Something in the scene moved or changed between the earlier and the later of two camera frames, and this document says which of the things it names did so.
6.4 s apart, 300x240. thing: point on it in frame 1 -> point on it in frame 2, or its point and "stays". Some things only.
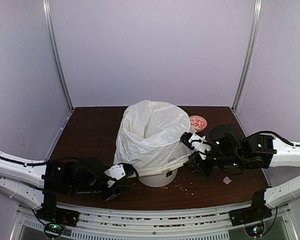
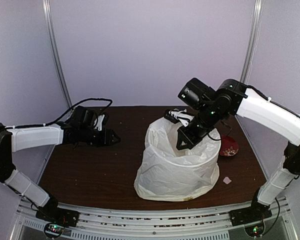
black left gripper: [113, 192] -> [106, 139]
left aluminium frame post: [47, 16] stays
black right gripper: [198, 164] -> [191, 141]
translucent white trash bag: [149, 137] -> [168, 173]
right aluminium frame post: [250, 52] stays
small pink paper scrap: [226, 180] stays
